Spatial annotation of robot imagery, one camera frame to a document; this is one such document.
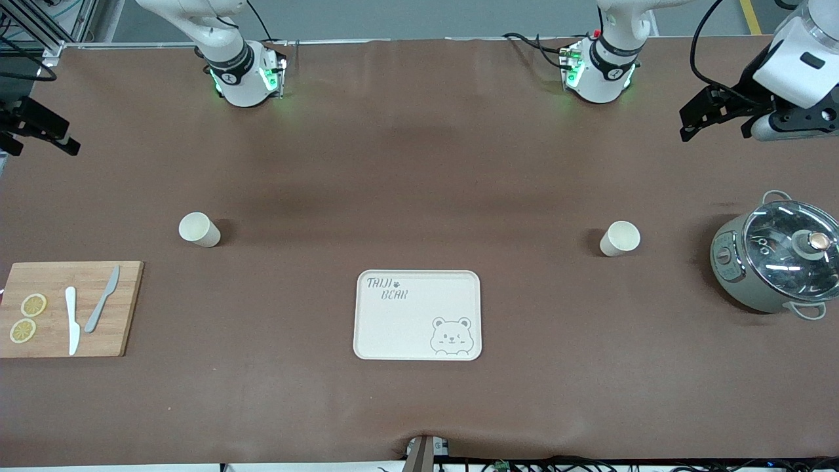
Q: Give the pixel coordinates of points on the brown table mat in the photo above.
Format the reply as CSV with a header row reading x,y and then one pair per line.
x,y
419,164

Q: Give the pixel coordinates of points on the grey plastic knife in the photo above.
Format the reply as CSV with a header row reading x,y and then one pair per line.
x,y
98,308

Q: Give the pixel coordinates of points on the white plastic knife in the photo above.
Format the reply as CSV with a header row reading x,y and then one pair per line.
x,y
72,321

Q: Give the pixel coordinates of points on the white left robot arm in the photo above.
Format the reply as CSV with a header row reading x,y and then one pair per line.
x,y
603,72

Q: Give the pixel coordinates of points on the glass pot lid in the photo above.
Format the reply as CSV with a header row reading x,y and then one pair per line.
x,y
773,252

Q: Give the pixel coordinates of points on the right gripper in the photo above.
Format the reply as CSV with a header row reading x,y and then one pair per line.
x,y
14,115

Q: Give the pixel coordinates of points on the aluminium frame with black struts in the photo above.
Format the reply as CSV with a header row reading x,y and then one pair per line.
x,y
39,26

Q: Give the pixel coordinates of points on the brown camera mount bar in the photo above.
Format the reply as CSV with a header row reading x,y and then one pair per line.
x,y
419,455

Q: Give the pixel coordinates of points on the silver clamp block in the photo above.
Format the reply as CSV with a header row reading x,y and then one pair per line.
x,y
440,448

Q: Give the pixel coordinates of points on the lemon slice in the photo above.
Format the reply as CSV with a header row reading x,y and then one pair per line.
x,y
33,305
22,331

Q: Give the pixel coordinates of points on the white plastic cup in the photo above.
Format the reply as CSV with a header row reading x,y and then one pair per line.
x,y
196,228
619,237

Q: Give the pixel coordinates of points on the cream bear print tray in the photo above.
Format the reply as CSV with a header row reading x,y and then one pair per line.
x,y
406,328

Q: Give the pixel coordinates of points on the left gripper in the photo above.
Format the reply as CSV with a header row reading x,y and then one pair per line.
x,y
745,87

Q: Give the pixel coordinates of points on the grey-green electric cooking pot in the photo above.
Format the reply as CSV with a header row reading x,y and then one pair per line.
x,y
734,278

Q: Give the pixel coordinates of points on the bamboo cutting board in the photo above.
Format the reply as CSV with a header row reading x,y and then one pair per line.
x,y
52,278

